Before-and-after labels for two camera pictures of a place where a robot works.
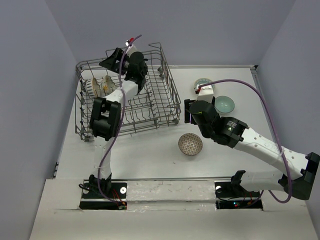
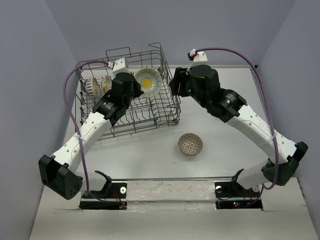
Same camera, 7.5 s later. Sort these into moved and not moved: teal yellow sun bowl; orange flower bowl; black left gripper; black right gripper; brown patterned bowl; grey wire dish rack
Moved: black right gripper; black left gripper; teal yellow sun bowl
Not moved: grey wire dish rack; orange flower bowl; brown patterned bowl
